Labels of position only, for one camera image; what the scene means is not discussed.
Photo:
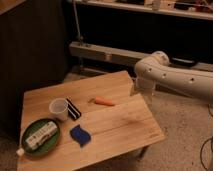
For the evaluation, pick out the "white toothpaste tube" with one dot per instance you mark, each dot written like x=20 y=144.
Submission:
x=39 y=137

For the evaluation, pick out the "wooden table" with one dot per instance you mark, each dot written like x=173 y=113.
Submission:
x=124 y=127

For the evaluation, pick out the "black rectangular box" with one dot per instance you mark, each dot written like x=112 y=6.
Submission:
x=73 y=111

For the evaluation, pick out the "white baseboard rail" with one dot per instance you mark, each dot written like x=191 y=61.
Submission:
x=137 y=60

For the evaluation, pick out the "green plate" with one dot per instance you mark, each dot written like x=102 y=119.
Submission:
x=48 y=145

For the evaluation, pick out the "metal pole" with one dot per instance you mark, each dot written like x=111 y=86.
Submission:
x=79 y=37

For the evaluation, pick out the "white plastic cup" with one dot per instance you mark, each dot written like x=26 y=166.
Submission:
x=59 y=109

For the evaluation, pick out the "white upper shelf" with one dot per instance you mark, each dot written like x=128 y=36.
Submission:
x=140 y=8

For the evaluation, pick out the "orange carrot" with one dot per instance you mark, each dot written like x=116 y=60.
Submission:
x=101 y=101

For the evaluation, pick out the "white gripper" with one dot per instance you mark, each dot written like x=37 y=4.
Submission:
x=146 y=88

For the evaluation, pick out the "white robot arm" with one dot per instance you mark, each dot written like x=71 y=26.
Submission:
x=155 y=69

